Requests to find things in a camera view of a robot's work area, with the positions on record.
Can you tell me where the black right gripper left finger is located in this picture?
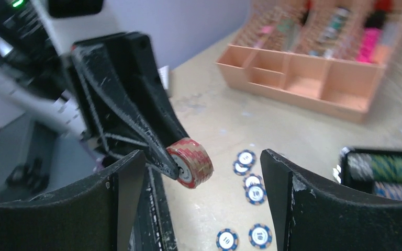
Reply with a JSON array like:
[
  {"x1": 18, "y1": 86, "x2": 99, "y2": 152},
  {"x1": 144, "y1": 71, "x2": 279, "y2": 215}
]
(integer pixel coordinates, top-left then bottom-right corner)
[{"x1": 0, "y1": 150, "x2": 146, "y2": 250}]

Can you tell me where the small white red box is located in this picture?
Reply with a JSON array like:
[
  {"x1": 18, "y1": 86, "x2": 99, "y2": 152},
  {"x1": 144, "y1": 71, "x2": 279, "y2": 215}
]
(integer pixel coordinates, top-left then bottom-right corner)
[{"x1": 158, "y1": 65, "x2": 170, "y2": 91}]

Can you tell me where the blue 10 chip upper single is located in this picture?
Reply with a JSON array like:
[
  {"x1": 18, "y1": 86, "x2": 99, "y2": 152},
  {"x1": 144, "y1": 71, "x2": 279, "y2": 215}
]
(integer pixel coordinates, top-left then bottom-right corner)
[{"x1": 248, "y1": 223, "x2": 273, "y2": 249}]

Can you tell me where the blue 10 chip lower single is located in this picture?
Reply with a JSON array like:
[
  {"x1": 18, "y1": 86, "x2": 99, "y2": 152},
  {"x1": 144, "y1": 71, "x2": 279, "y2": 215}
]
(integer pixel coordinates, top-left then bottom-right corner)
[{"x1": 216, "y1": 228, "x2": 239, "y2": 251}]

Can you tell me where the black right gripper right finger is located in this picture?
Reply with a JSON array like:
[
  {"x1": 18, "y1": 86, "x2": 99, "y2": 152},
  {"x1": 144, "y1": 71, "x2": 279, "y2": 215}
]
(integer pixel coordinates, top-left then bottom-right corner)
[{"x1": 260, "y1": 149, "x2": 402, "y2": 250}]

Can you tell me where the red 5 chip stack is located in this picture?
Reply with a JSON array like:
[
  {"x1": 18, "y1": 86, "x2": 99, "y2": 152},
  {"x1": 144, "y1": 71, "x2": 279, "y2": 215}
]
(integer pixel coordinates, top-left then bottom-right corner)
[{"x1": 166, "y1": 138, "x2": 214, "y2": 189}]

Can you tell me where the green red chip row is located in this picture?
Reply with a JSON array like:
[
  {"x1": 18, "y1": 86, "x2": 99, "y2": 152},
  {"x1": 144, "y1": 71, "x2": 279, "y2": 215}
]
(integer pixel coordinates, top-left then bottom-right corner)
[{"x1": 347, "y1": 153, "x2": 402, "y2": 184}]

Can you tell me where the blue 10 chip far left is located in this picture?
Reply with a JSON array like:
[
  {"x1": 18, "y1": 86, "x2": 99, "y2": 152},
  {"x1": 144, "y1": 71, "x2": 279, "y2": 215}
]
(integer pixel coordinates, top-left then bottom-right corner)
[{"x1": 237, "y1": 150, "x2": 256, "y2": 168}]

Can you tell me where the blue orange chip row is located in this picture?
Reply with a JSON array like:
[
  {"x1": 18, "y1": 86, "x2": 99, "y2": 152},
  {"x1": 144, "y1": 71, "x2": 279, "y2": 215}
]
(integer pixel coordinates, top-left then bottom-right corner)
[{"x1": 373, "y1": 182, "x2": 402, "y2": 201}]

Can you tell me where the black poker chip case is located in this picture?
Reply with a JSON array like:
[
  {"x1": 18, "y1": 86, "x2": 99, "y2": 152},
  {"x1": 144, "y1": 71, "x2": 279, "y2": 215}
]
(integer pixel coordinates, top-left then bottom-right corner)
[{"x1": 333, "y1": 147, "x2": 402, "y2": 201}]

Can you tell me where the blue 10 chip under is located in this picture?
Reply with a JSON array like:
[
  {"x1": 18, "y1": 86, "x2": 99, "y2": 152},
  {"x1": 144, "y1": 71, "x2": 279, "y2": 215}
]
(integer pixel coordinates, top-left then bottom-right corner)
[
  {"x1": 233, "y1": 161, "x2": 251, "y2": 176},
  {"x1": 243, "y1": 173, "x2": 263, "y2": 189}
]

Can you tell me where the blue 10 chip single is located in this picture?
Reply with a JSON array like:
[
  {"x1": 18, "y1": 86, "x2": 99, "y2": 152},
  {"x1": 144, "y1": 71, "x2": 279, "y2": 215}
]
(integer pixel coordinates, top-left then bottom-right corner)
[
  {"x1": 216, "y1": 228, "x2": 239, "y2": 251},
  {"x1": 248, "y1": 223, "x2": 273, "y2": 249}
]

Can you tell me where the pink highlighter marker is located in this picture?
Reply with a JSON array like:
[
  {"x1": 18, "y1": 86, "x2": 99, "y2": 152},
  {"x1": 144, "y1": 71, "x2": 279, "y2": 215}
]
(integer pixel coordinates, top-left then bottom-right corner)
[{"x1": 356, "y1": 9, "x2": 386, "y2": 63}]

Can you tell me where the blue 10 chip under left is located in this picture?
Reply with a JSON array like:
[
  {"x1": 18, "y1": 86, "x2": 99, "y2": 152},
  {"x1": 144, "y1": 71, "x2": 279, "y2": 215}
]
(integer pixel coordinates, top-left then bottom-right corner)
[{"x1": 233, "y1": 161, "x2": 251, "y2": 176}]

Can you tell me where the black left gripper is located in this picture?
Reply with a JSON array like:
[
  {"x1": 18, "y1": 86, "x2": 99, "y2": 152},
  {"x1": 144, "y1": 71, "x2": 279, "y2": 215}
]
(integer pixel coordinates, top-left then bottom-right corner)
[{"x1": 64, "y1": 31, "x2": 189, "y2": 180}]

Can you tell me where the blue 10 chip under middle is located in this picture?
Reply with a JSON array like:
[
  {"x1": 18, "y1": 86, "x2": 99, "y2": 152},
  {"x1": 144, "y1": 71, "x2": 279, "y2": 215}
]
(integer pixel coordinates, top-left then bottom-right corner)
[{"x1": 243, "y1": 173, "x2": 263, "y2": 189}]

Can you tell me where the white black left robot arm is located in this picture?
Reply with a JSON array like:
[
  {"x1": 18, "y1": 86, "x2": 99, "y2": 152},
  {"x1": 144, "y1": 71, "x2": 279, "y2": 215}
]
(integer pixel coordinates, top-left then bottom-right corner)
[{"x1": 0, "y1": 1, "x2": 189, "y2": 180}]

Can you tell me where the peach desk organizer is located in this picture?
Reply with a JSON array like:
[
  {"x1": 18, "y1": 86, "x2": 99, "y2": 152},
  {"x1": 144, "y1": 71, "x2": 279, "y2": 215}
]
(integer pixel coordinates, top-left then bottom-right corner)
[{"x1": 217, "y1": 1, "x2": 402, "y2": 122}]

